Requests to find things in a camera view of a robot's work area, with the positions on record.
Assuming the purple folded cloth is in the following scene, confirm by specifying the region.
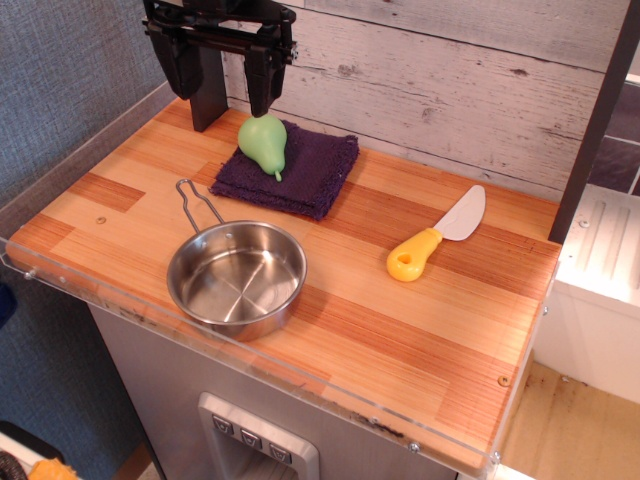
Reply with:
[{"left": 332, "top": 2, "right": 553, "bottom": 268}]
[{"left": 209, "top": 121, "right": 360, "bottom": 220}]

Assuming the orange object at bottom left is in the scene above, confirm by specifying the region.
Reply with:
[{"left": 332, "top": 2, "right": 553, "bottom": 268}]
[{"left": 27, "top": 459, "right": 78, "bottom": 480}]

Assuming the dark upright post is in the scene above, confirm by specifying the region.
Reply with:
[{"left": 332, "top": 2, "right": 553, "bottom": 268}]
[
  {"left": 548, "top": 0, "right": 639, "bottom": 244},
  {"left": 190, "top": 47, "right": 228, "bottom": 132}
]

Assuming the silver dispenser panel with buttons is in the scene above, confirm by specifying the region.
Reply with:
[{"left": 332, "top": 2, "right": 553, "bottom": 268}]
[{"left": 198, "top": 392, "right": 320, "bottom": 479}]

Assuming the small stainless steel pan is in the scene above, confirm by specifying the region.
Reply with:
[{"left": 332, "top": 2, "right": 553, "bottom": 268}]
[{"left": 166, "top": 179, "right": 308, "bottom": 341}]

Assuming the grey toy fridge cabinet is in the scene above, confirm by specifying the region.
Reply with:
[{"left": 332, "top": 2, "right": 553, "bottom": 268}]
[{"left": 88, "top": 303, "right": 466, "bottom": 480}]

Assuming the dark left upright post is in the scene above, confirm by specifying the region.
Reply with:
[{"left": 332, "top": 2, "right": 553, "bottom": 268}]
[{"left": 190, "top": 47, "right": 228, "bottom": 132}]

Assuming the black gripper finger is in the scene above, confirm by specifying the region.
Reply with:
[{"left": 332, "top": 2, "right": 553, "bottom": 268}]
[
  {"left": 147, "top": 27, "right": 204, "bottom": 99},
  {"left": 244, "top": 45, "right": 291, "bottom": 117}
]

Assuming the green toy pear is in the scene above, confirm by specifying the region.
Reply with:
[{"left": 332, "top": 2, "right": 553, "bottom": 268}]
[{"left": 238, "top": 114, "right": 288, "bottom": 182}]

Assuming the yellow handled toy knife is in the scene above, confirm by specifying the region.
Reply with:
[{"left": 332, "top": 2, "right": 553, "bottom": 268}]
[{"left": 386, "top": 185, "right": 486, "bottom": 282}]

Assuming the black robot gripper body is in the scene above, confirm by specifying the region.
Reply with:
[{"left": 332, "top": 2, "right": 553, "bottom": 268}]
[{"left": 143, "top": 1, "right": 297, "bottom": 64}]

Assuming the dark right upright post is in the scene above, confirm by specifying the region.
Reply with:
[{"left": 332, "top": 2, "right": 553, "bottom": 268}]
[{"left": 548, "top": 0, "right": 639, "bottom": 244}]

